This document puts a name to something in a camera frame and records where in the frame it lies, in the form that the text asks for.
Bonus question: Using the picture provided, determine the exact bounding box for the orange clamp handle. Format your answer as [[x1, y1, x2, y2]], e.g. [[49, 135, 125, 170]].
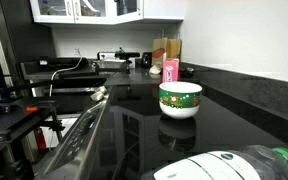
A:
[[26, 106, 39, 112]]

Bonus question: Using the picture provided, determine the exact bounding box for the black equipment cart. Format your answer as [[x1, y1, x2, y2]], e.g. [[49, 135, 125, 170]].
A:
[[0, 98, 64, 180]]

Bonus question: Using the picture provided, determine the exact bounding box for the red fire extinguisher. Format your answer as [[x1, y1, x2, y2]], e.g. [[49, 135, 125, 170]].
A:
[[36, 128, 46, 151]]

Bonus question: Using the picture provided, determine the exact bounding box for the white crumpled cloth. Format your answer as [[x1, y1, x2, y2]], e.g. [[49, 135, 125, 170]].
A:
[[149, 65, 161, 75]]

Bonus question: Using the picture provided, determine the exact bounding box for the white wall cabinet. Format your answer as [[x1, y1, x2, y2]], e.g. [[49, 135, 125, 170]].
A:
[[30, 0, 185, 25]]

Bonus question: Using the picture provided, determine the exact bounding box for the small black device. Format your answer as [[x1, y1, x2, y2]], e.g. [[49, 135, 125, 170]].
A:
[[141, 52, 152, 68]]

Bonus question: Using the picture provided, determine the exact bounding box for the clear plastic bottle green cap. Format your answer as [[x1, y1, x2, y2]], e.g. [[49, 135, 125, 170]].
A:
[[140, 145, 288, 180]]

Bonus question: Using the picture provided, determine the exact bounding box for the stainless stove control panel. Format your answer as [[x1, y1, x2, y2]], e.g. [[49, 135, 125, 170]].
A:
[[43, 100, 106, 179]]

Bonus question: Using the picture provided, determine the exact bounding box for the white cable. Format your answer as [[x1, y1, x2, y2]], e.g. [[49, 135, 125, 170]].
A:
[[48, 48, 84, 98]]

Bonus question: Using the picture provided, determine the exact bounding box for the white green christmas mug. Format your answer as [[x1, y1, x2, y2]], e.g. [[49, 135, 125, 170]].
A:
[[159, 81, 202, 119]]

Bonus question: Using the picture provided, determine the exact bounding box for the black camera on stand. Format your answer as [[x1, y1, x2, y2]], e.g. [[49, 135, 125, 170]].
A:
[[114, 49, 140, 74]]

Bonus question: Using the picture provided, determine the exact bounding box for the pink carton box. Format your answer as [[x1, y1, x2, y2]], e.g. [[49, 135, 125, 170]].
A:
[[162, 59, 179, 82]]

